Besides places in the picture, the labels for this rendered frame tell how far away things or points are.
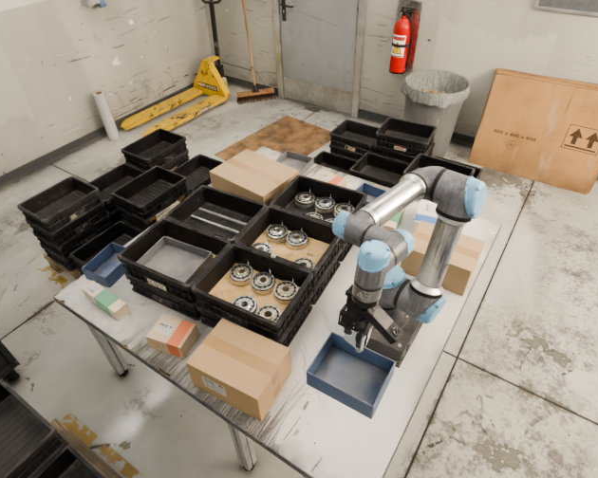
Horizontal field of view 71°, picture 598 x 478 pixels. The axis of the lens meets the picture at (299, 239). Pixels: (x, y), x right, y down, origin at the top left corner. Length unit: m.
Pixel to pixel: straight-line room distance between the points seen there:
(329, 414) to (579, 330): 1.92
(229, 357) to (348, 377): 0.49
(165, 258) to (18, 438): 0.90
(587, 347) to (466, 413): 0.90
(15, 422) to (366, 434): 1.42
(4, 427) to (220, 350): 0.99
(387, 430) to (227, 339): 0.65
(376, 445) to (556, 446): 1.24
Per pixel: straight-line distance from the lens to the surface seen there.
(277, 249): 1.96
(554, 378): 2.84
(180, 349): 1.76
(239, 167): 2.41
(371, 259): 1.00
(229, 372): 1.55
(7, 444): 2.17
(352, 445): 1.59
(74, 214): 3.05
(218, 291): 1.82
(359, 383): 1.26
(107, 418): 2.62
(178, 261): 1.98
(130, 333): 1.96
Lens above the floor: 2.17
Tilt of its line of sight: 42 degrees down
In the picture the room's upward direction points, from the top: 2 degrees counter-clockwise
